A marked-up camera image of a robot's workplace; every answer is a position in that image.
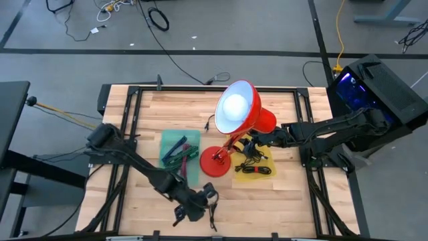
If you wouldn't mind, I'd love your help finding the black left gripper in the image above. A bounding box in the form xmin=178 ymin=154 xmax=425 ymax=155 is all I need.
xmin=173 ymin=182 xmax=219 ymax=227

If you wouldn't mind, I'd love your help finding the small black USB cable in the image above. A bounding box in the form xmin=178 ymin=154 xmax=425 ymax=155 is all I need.
xmin=203 ymin=114 xmax=216 ymax=132

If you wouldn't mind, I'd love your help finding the blue braided USB cable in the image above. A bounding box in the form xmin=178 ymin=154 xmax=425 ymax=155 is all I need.
xmin=161 ymin=135 xmax=188 ymax=165

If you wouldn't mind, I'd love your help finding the black floor cable bundle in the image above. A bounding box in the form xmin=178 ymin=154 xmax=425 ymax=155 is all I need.
xmin=397 ymin=19 xmax=428 ymax=54

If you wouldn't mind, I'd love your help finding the yellow rod with black knob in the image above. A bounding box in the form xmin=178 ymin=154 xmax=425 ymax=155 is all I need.
xmin=25 ymin=96 xmax=100 ymax=131

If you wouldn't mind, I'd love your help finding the long black power cord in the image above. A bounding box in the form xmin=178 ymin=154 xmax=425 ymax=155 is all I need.
xmin=137 ymin=0 xmax=231 ymax=86

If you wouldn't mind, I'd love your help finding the black computer tower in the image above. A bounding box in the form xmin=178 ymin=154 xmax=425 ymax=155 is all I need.
xmin=326 ymin=54 xmax=428 ymax=145

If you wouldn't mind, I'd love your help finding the grey-legged workbench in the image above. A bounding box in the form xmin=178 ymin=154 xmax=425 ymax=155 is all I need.
xmin=353 ymin=0 xmax=422 ymax=27

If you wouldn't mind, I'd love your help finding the black cable sleeve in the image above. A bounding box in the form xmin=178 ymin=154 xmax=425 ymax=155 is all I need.
xmin=306 ymin=169 xmax=352 ymax=237
xmin=80 ymin=163 xmax=131 ymax=234

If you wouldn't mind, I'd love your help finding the black desk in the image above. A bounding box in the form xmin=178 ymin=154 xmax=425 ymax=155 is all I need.
xmin=0 ymin=81 xmax=31 ymax=202

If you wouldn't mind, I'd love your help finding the black cable with red tie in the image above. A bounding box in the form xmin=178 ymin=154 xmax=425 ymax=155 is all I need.
xmin=235 ymin=165 xmax=273 ymax=175

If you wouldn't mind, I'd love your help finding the coiled black floor cable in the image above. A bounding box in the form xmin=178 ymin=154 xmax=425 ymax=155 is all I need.
xmin=147 ymin=7 xmax=170 ymax=32

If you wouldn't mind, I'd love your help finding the white cable bundle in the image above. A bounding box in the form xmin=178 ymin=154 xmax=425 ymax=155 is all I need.
xmin=96 ymin=0 xmax=134 ymax=23

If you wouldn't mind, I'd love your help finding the thin black tower cable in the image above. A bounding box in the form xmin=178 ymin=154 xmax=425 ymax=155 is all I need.
xmin=302 ymin=60 xmax=324 ymax=87

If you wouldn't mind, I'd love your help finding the yellow translucent tray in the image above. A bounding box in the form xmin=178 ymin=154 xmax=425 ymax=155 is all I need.
xmin=230 ymin=133 xmax=278 ymax=183

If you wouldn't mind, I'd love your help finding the black cable with white adapter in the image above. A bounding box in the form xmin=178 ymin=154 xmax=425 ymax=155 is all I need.
xmin=63 ymin=0 xmax=108 ymax=43

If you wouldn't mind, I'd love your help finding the teal translucent tray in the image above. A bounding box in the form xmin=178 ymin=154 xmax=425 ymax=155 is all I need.
xmin=158 ymin=129 xmax=202 ymax=187

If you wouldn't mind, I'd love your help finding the yellow extension cable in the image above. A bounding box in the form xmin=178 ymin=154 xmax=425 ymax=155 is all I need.
xmin=332 ymin=0 xmax=347 ymax=74

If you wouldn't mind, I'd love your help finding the red desk lamp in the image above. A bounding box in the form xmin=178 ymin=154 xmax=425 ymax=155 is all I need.
xmin=199 ymin=79 xmax=278 ymax=178

